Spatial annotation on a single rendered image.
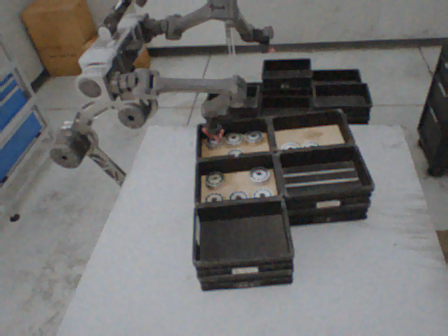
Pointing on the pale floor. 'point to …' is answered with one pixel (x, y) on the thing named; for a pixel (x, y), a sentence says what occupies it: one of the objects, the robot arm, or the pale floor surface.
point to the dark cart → (436, 117)
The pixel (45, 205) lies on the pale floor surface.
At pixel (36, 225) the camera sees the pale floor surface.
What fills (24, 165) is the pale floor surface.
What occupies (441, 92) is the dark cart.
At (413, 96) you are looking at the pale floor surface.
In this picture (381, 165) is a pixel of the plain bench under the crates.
